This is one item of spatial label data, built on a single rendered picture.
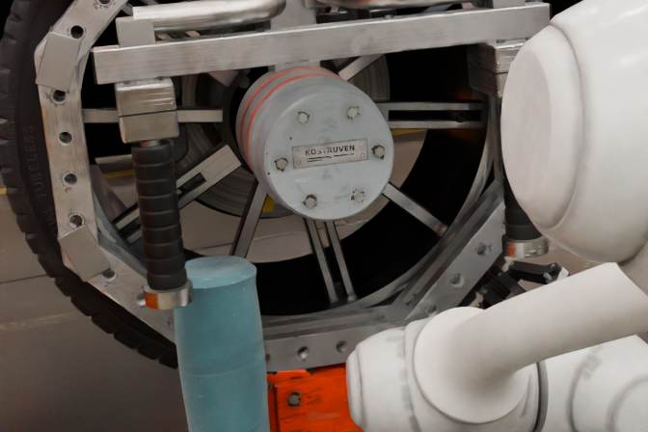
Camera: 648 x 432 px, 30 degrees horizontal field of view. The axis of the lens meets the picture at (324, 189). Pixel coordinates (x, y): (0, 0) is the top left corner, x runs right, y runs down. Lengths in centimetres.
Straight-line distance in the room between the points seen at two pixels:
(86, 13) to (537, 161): 78
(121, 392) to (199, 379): 169
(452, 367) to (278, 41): 33
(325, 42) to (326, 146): 11
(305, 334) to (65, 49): 41
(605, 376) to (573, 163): 56
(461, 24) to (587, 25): 58
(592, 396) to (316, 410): 41
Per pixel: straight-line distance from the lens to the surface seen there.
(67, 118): 128
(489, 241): 138
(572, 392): 110
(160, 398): 285
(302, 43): 109
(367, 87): 157
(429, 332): 104
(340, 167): 116
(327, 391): 138
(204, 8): 108
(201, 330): 121
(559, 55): 54
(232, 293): 120
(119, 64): 108
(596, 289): 91
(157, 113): 106
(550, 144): 54
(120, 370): 305
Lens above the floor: 110
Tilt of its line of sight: 14 degrees down
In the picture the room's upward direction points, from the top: 5 degrees counter-clockwise
